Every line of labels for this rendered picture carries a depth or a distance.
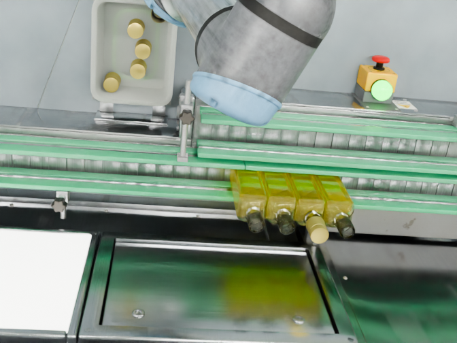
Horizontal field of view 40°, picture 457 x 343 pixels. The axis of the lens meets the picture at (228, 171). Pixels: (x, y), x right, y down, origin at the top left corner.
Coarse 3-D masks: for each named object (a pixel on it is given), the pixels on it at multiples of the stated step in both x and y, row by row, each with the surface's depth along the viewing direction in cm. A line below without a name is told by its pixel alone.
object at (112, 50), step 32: (96, 0) 124; (128, 0) 125; (96, 32) 127; (160, 32) 135; (96, 64) 130; (128, 64) 137; (160, 64) 138; (96, 96) 132; (128, 96) 135; (160, 96) 137
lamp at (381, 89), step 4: (376, 80) 137; (380, 80) 136; (384, 80) 137; (372, 84) 137; (376, 84) 136; (380, 84) 135; (384, 84) 135; (388, 84) 135; (372, 88) 137; (376, 88) 136; (380, 88) 135; (384, 88) 135; (388, 88) 135; (372, 92) 137; (376, 92) 136; (380, 92) 136; (384, 92) 136; (388, 92) 136; (376, 96) 136; (380, 96) 136; (384, 96) 136; (388, 96) 136; (380, 100) 137
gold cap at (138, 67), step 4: (136, 60) 136; (140, 60) 136; (132, 64) 135; (136, 64) 133; (140, 64) 133; (144, 64) 135; (132, 68) 133; (136, 68) 133; (140, 68) 133; (144, 68) 134; (132, 72) 134; (136, 72) 134; (140, 72) 134; (144, 72) 134; (132, 76) 134; (136, 76) 134; (140, 76) 134
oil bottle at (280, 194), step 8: (264, 176) 128; (272, 176) 128; (280, 176) 129; (264, 184) 126; (272, 184) 125; (280, 184) 125; (288, 184) 125; (272, 192) 121; (280, 192) 122; (288, 192) 122; (272, 200) 119; (280, 200) 119; (288, 200) 119; (296, 200) 120; (272, 208) 119; (280, 208) 118; (288, 208) 119; (272, 216) 119
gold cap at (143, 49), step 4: (140, 40) 134; (144, 40) 134; (136, 44) 134; (140, 44) 131; (144, 44) 131; (148, 44) 133; (136, 48) 132; (140, 48) 132; (144, 48) 132; (148, 48) 132; (136, 52) 132; (140, 52) 132; (144, 52) 132; (148, 52) 132; (140, 56) 132; (144, 56) 132; (148, 56) 133
